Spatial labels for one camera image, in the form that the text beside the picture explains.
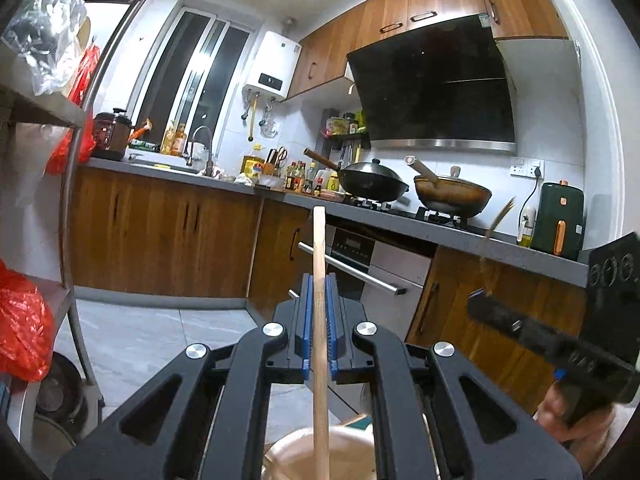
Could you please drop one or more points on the beige bowl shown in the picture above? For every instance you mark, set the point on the beige bowl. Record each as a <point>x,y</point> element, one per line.
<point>295,455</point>

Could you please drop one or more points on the row of condiment bottles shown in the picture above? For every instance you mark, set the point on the row of condiment bottles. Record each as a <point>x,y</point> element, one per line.
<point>300,177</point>

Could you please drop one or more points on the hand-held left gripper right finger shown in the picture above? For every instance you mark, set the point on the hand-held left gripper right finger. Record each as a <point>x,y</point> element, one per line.
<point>332,320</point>

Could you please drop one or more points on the red plastic bag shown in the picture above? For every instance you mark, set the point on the red plastic bag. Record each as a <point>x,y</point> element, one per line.
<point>85,75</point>
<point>22,325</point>

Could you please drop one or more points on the knife block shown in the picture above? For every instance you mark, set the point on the knife block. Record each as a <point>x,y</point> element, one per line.
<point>274,165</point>

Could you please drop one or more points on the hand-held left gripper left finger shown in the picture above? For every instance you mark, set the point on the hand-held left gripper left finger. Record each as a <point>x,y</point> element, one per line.
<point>307,320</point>

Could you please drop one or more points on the white water heater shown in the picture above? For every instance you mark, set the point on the white water heater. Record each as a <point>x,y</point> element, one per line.
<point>272,65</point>

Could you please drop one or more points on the sliding window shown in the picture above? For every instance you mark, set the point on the sliding window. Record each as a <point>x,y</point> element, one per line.
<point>200,70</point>

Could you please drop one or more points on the wooden base cabinets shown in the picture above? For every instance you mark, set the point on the wooden base cabinets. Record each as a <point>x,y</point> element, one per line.
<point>160,235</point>

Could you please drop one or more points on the black gas stove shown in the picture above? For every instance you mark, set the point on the black gas stove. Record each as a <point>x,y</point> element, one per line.
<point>435,216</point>

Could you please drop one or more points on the black range hood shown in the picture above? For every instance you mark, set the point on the black range hood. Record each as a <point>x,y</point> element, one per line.
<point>430,85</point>

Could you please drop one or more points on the green packet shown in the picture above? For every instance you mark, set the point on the green packet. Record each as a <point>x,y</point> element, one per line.
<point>145,145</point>

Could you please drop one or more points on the clear plastic bag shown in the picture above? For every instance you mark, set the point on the clear plastic bag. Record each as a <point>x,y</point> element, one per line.
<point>45,35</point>

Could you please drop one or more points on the grey kitchen countertop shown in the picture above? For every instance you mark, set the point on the grey kitchen countertop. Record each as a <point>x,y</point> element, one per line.
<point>530,260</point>

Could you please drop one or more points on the black wok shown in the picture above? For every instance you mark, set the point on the black wok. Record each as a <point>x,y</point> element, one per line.
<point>372,182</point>

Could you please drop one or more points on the brown frying pan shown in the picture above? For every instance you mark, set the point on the brown frying pan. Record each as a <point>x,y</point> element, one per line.
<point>450,195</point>

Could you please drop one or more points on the steel faucet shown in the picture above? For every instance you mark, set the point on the steel faucet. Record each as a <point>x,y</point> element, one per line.
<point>189,155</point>

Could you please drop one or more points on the large yellow oil bottle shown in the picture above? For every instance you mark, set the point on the large yellow oil bottle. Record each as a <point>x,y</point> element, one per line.
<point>252,165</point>

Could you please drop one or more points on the amber oil bottle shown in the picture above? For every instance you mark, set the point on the amber oil bottle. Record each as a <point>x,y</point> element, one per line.
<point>180,142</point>
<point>167,140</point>

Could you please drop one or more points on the wooden chopstick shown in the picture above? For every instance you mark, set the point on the wooden chopstick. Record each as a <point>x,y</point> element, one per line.
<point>319,260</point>

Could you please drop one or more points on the built-in steel oven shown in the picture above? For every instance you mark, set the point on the built-in steel oven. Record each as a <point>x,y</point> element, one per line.
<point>390,270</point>

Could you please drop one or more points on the orange packet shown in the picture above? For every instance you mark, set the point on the orange packet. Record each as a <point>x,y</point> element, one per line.
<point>141,131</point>

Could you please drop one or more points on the green air fryer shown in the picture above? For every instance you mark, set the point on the green air fryer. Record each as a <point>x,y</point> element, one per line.
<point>560,205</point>

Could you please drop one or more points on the black spice rack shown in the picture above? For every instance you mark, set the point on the black spice rack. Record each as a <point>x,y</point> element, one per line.
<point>340,125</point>

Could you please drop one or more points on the steel shelf rack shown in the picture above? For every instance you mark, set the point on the steel shelf rack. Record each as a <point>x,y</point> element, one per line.
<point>75,210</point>

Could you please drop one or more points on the white wall socket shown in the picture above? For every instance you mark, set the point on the white wall socket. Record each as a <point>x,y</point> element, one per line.
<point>520,166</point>

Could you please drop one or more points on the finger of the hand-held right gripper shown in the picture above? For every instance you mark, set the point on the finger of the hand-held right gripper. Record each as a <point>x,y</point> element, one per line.
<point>520,327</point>

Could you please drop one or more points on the person's right hand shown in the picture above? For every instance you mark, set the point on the person's right hand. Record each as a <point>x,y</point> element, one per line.
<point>552,405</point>

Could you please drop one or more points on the small oil bottle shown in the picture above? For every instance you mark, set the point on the small oil bottle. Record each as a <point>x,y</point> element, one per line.
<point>525,235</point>

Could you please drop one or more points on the dark cooking pot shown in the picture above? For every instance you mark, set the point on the dark cooking pot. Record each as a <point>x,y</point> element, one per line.
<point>57,390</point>

